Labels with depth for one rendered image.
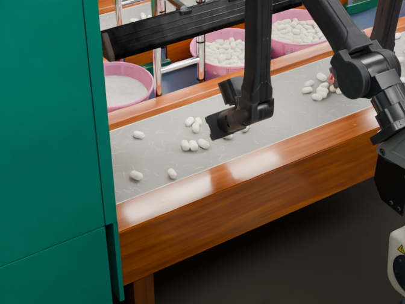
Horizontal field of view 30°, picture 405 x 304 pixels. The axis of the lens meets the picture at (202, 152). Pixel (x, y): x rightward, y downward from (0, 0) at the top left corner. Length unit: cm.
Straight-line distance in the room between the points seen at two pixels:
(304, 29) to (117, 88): 73
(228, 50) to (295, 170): 66
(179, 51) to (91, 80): 114
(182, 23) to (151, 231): 55
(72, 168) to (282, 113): 87
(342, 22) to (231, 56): 107
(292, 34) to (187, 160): 81
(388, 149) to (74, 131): 62
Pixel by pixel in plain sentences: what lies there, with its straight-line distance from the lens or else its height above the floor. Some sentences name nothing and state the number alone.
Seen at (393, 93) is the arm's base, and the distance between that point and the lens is 146.
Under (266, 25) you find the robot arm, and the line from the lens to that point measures 173.
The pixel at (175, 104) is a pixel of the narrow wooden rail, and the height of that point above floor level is 76.
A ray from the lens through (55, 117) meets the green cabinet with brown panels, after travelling 151.
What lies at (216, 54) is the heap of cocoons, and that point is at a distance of 254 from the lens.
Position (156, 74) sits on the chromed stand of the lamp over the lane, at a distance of 225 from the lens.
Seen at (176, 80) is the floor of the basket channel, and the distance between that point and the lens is 254.
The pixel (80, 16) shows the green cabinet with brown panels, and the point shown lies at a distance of 143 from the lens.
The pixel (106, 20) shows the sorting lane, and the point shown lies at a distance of 279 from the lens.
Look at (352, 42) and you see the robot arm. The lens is 150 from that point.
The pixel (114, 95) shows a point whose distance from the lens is 237.
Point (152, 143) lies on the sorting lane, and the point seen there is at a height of 74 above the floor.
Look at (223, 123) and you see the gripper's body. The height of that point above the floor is 90.
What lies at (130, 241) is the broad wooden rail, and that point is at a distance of 186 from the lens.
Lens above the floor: 199
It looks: 37 degrees down
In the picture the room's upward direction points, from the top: straight up
